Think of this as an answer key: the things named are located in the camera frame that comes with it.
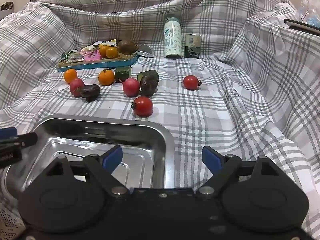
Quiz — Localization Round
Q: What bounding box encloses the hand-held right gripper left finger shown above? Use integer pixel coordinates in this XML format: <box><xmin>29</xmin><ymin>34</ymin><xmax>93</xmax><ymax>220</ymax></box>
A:
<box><xmin>41</xmin><ymin>145</ymin><xmax>130</xmax><ymax>197</ymax></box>

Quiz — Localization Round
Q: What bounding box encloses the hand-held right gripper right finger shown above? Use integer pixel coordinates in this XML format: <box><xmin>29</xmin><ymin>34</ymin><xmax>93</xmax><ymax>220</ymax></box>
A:
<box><xmin>196</xmin><ymin>145</ymin><xmax>282</xmax><ymax>196</ymax></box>

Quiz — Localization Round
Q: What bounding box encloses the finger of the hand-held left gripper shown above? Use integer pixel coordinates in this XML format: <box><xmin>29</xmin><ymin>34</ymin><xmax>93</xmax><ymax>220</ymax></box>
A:
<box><xmin>0</xmin><ymin>132</ymin><xmax>38</xmax><ymax>151</ymax></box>
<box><xmin>0</xmin><ymin>127</ymin><xmax>17</xmax><ymax>138</ymax></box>

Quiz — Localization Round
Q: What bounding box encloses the stainless steel tray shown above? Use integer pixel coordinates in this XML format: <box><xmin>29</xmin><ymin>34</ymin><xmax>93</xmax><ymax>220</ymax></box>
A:
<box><xmin>1</xmin><ymin>114</ymin><xmax>175</xmax><ymax>200</ymax></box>

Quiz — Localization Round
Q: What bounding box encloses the red tomato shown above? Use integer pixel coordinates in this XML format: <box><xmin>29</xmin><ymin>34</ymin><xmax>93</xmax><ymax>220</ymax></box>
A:
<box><xmin>131</xmin><ymin>96</ymin><xmax>154</xmax><ymax>117</ymax></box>
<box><xmin>183</xmin><ymin>75</ymin><xmax>202</xmax><ymax>91</ymax></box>

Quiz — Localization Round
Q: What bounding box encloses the pink radish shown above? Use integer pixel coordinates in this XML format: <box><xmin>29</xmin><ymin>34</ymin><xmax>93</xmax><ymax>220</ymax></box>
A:
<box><xmin>119</xmin><ymin>78</ymin><xmax>141</xmax><ymax>98</ymax></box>
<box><xmin>69</xmin><ymin>78</ymin><xmax>85</xmax><ymax>97</ymax></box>

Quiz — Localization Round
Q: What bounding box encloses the green cucumber piece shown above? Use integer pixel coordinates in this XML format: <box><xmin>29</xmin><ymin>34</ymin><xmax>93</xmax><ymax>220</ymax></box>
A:
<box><xmin>114</xmin><ymin>67</ymin><xmax>132</xmax><ymax>82</ymax></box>
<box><xmin>137</xmin><ymin>70</ymin><xmax>160</xmax><ymax>82</ymax></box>

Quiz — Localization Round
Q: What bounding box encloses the green snack packet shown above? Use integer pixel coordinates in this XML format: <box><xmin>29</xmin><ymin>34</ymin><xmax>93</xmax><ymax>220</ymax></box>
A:
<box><xmin>61</xmin><ymin>51</ymin><xmax>79</xmax><ymax>60</ymax></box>

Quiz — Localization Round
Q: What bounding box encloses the blue tray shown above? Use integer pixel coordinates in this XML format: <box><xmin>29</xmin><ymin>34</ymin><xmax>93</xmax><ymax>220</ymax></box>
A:
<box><xmin>57</xmin><ymin>52</ymin><xmax>139</xmax><ymax>73</ymax></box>

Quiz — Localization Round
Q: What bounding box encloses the pink snack packet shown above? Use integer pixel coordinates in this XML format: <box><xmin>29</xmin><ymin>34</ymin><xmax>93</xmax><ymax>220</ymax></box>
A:
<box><xmin>84</xmin><ymin>50</ymin><xmax>102</xmax><ymax>61</ymax></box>

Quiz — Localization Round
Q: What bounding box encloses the silver foil packet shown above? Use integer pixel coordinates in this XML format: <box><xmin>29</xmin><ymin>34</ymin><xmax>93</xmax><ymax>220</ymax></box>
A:
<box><xmin>135</xmin><ymin>44</ymin><xmax>153</xmax><ymax>58</ymax></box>

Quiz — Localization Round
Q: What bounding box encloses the brown kiwi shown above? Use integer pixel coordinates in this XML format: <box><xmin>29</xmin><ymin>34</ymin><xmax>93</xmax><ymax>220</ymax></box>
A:
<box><xmin>117</xmin><ymin>40</ymin><xmax>137</xmax><ymax>56</ymax></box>

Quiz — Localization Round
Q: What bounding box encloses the dark green can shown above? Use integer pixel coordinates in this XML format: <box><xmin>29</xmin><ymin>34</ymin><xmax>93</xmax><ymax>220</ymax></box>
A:
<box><xmin>185</xmin><ymin>33</ymin><xmax>201</xmax><ymax>58</ymax></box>

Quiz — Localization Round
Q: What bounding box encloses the white cartoon print bottle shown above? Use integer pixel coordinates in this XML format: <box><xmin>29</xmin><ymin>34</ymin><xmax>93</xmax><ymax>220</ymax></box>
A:
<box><xmin>164</xmin><ymin>15</ymin><xmax>182</xmax><ymax>59</ymax></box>

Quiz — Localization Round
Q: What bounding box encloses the black flat tablet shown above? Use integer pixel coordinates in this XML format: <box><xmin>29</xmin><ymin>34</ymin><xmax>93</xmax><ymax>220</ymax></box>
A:
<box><xmin>284</xmin><ymin>19</ymin><xmax>320</xmax><ymax>37</ymax></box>

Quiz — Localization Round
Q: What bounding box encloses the clear plastic bag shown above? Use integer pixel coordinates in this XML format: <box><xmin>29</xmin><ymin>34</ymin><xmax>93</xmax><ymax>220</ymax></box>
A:
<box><xmin>297</xmin><ymin>0</ymin><xmax>320</xmax><ymax>28</ymax></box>

